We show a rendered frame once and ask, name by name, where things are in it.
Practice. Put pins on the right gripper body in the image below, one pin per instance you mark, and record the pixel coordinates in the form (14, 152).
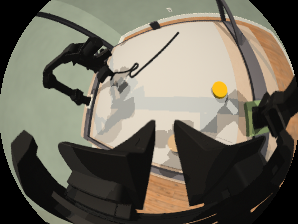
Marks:
(95, 66)

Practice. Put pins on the grey metal cylinder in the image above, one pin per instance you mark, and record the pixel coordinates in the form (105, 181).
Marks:
(221, 140)

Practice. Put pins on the black knotted rope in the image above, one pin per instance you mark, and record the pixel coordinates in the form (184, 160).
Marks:
(131, 69)

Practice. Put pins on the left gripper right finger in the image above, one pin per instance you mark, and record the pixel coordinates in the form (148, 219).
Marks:
(206, 161)

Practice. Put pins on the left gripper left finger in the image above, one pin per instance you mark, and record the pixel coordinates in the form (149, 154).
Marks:
(128, 164)

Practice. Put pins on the tan wooden disc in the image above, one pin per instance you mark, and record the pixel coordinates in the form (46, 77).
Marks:
(171, 143)

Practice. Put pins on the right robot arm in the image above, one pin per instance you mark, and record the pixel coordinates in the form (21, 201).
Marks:
(72, 51)

